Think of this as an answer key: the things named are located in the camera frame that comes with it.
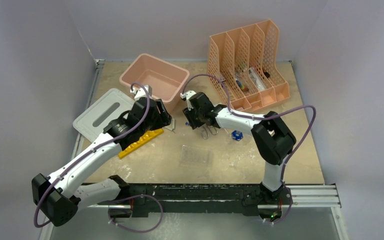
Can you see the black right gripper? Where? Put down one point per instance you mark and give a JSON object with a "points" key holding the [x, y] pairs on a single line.
{"points": [[189, 114]]}

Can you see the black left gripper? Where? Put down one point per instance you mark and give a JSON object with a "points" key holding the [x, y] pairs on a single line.
{"points": [[163, 118]]}

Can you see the yellow test tube rack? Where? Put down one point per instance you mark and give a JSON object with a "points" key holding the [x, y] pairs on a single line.
{"points": [[144, 139]]}

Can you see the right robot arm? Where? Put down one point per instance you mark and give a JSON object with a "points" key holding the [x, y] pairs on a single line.
{"points": [[274, 140]]}

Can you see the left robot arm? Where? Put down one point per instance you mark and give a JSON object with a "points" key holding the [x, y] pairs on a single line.
{"points": [[55, 195]]}

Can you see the metal crucible tongs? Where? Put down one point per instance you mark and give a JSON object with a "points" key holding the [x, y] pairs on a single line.
{"points": [[206, 131]]}

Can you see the pink plastic bin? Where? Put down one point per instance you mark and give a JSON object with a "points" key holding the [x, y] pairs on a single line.
{"points": [[165, 79]]}

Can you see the blue polyhedral object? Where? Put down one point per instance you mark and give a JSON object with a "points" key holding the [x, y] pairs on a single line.
{"points": [[237, 135]]}

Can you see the clear plastic well plate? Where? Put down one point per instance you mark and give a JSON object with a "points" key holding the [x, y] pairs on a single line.
{"points": [[192, 156]]}

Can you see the colourful item in organizer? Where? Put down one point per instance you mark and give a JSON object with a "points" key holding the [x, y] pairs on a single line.
{"points": [[242, 87]]}

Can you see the clear packet in organizer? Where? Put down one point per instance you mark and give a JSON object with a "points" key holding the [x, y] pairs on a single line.
{"points": [[254, 76]]}

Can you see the peach mesh file organizer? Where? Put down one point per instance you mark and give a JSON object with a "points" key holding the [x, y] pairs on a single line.
{"points": [[232, 53]]}

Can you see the white plastic bin lid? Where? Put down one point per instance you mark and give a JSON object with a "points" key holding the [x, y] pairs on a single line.
{"points": [[108, 107]]}

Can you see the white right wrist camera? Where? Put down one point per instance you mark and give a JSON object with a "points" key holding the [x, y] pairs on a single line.
{"points": [[186, 96]]}

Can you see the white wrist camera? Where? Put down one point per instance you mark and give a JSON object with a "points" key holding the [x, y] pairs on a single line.
{"points": [[186, 96], [142, 92]]}

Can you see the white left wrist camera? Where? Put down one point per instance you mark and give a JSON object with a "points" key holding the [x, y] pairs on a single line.
{"points": [[142, 92]]}

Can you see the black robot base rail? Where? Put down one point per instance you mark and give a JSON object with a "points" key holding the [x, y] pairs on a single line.
{"points": [[247, 199]]}

